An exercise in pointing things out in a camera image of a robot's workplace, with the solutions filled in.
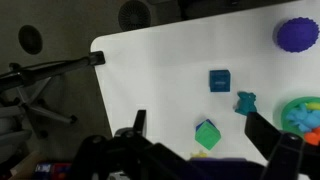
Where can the teal rubber toy animal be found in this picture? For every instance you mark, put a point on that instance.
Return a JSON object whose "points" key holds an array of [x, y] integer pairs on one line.
{"points": [[246, 103]]}

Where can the blue block under green cube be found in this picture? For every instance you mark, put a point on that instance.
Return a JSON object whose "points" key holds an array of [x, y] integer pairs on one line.
{"points": [[207, 120]]}

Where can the dark blue cube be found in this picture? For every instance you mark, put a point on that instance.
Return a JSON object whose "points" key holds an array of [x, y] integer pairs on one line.
{"points": [[219, 80]]}

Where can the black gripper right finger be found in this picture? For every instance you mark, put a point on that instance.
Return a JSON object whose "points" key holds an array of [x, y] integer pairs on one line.
{"points": [[264, 136]]}

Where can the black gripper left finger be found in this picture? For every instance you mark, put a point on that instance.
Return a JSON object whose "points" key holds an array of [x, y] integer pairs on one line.
{"points": [[140, 122]]}

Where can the green cube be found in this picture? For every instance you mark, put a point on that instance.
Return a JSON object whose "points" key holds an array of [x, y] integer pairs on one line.
{"points": [[207, 136]]}

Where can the yellow star toy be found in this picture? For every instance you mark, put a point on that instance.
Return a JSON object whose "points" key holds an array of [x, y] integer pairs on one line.
{"points": [[200, 154]]}

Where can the office chair base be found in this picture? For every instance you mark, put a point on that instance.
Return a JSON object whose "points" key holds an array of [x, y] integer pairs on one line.
{"points": [[27, 104]]}

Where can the purple ridged ball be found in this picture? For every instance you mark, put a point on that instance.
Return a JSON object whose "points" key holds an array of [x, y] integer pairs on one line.
{"points": [[297, 35]]}

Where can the green bowl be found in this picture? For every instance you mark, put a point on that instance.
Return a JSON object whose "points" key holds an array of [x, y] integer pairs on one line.
{"points": [[312, 104]]}

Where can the round black fan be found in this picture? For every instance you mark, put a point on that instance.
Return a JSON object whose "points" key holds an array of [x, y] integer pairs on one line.
{"points": [[134, 15]]}

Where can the orange rubber toy figure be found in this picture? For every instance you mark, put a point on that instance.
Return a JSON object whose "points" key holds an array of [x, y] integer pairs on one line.
{"points": [[313, 137]]}

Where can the round dark floor disc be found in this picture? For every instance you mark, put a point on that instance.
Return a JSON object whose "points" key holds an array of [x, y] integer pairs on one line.
{"points": [[30, 39]]}

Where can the light blue rubber toy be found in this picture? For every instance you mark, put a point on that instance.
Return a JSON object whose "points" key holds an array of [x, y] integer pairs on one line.
{"points": [[304, 119]]}

